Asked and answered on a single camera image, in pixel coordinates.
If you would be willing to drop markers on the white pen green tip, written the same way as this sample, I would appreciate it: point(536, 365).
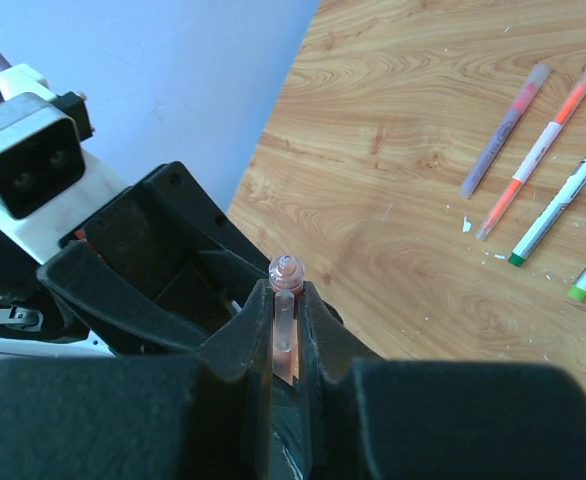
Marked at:
point(573, 185)

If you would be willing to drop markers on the pink pen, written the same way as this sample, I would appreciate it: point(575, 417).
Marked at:
point(286, 278)

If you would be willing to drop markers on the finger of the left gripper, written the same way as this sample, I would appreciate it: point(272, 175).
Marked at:
point(328, 314)

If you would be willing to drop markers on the orange pen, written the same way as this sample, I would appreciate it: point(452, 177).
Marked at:
point(534, 157)

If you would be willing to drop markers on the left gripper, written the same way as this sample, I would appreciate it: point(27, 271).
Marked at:
point(168, 239)

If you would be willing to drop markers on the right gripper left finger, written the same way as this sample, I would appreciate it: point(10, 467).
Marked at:
point(199, 415)

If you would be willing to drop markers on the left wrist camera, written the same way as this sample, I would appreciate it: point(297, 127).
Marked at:
point(49, 185)

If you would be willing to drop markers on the purple pen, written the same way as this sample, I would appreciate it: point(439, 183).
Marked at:
point(531, 86)

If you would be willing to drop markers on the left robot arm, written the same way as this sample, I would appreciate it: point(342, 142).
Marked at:
point(29, 311)

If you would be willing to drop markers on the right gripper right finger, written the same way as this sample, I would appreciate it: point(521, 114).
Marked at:
point(371, 418)

